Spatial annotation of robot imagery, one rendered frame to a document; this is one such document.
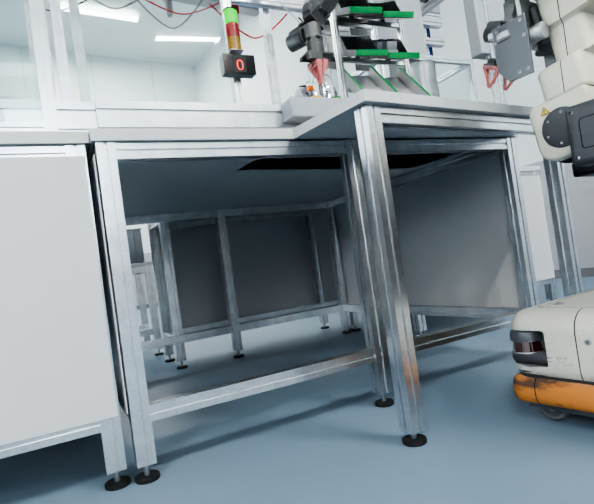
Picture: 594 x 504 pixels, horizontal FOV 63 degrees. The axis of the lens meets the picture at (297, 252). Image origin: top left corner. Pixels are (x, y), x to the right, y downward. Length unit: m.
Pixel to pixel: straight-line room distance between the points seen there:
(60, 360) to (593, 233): 4.41
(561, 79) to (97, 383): 1.37
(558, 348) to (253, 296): 2.25
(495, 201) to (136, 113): 1.40
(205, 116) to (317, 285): 2.10
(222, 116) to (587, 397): 1.16
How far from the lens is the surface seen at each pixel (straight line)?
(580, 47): 1.53
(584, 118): 1.34
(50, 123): 1.35
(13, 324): 1.26
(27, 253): 1.26
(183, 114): 1.44
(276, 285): 3.27
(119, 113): 1.41
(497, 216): 2.12
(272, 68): 3.10
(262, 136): 1.41
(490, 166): 2.14
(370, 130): 1.22
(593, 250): 4.95
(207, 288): 3.11
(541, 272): 3.27
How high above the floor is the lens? 0.47
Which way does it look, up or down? 1 degrees up
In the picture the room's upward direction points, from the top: 8 degrees counter-clockwise
